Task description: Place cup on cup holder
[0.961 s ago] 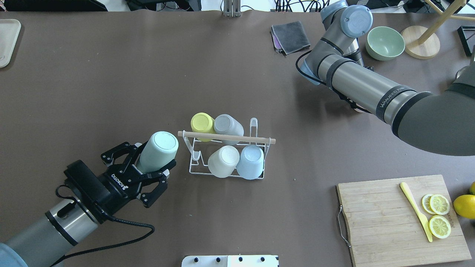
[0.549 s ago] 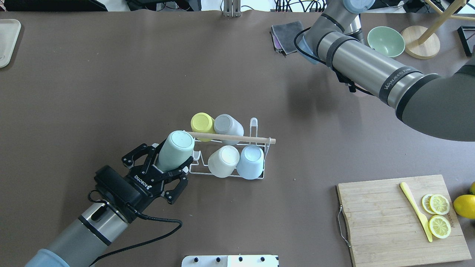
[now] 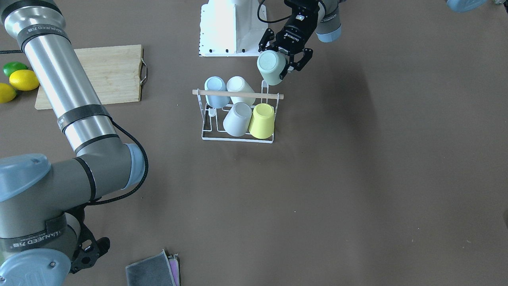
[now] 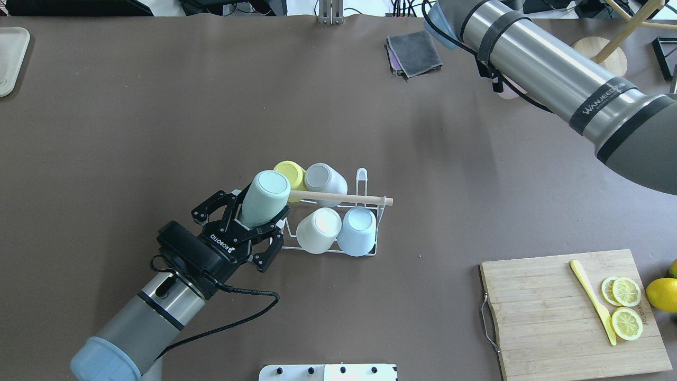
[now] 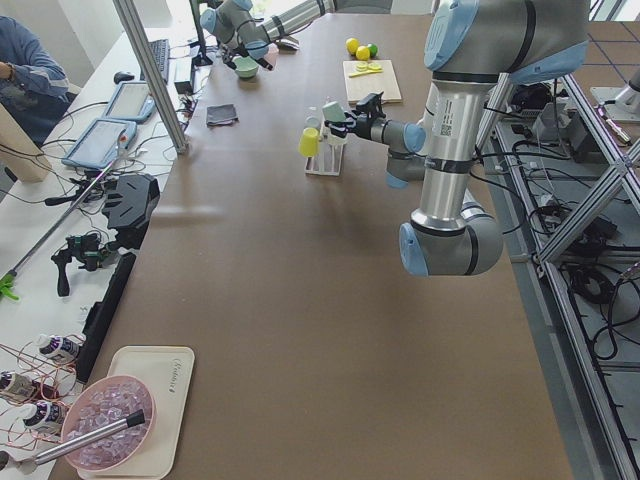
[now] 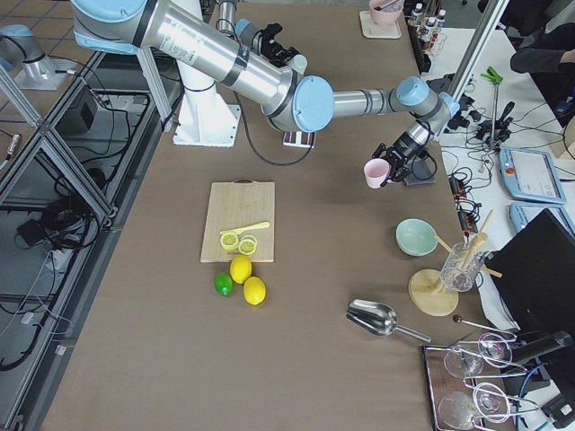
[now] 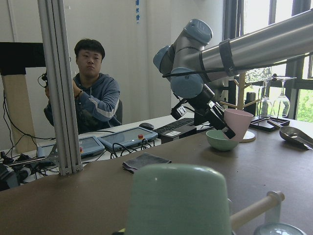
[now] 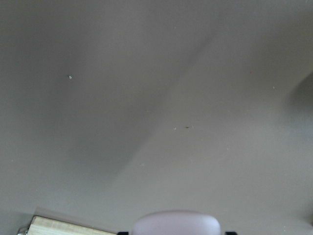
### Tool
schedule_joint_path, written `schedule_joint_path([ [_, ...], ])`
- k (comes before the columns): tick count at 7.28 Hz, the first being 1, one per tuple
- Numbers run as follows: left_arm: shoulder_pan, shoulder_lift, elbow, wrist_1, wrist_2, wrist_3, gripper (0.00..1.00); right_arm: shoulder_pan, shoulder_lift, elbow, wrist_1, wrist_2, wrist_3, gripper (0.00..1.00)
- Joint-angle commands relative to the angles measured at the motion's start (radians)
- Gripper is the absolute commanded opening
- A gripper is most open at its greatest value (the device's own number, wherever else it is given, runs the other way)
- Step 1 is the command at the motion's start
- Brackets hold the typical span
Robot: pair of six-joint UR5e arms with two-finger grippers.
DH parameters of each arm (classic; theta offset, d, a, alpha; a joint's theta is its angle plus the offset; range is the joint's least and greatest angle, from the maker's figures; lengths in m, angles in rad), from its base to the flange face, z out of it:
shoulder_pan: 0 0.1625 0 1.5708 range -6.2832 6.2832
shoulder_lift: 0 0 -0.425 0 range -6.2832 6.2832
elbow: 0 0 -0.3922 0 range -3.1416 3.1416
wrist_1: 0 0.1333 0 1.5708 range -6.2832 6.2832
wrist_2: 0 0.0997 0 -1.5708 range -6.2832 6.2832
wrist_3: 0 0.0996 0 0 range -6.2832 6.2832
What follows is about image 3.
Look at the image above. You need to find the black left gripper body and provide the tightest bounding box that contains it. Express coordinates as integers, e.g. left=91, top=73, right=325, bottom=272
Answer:
left=276, top=0, right=320, bottom=54

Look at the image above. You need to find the green plastic cup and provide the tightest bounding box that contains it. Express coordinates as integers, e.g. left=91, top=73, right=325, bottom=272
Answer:
left=256, top=50, right=286, bottom=86

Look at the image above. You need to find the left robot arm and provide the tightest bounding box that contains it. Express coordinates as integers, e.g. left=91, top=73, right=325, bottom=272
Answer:
left=258, top=0, right=342, bottom=79

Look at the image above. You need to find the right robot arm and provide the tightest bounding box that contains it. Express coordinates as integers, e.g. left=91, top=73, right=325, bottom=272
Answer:
left=0, top=0, right=148, bottom=286

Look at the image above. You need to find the white plastic cup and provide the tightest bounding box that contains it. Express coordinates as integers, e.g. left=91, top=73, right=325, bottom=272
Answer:
left=226, top=76, right=256, bottom=106

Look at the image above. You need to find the light blue plastic cup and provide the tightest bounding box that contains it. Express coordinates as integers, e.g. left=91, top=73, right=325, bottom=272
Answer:
left=204, top=76, right=230, bottom=109

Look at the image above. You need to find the yellow plastic cup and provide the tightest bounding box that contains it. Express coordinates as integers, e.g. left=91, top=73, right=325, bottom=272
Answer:
left=248, top=103, right=275, bottom=139

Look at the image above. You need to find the grey plastic cup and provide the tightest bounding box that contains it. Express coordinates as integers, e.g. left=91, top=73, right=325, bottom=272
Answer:
left=223, top=102, right=252, bottom=137

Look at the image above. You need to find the wooden cutting board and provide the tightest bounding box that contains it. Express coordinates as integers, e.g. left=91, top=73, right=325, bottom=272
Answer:
left=34, top=44, right=146, bottom=116

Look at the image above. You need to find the purple folded cloth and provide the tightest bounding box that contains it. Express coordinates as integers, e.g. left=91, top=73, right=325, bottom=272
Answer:
left=167, top=253, right=180, bottom=286

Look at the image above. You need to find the yellow lemon front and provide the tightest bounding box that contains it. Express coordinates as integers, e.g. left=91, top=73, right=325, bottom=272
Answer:
left=9, top=70, right=40, bottom=91

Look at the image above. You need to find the grey folded cloth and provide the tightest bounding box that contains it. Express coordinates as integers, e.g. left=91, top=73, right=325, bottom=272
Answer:
left=125, top=250, right=174, bottom=286

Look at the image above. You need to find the green lime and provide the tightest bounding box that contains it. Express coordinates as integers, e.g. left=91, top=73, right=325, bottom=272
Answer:
left=2, top=61, right=29, bottom=77

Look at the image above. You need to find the yellow lemon near lime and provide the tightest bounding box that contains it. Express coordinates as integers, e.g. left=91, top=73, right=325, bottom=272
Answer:
left=0, top=83, right=17, bottom=104

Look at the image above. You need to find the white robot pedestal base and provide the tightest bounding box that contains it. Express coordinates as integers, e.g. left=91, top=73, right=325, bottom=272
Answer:
left=198, top=0, right=268, bottom=57

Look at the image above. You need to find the white wire cup holder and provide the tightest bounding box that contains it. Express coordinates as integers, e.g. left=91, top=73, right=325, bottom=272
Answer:
left=192, top=76, right=285, bottom=144

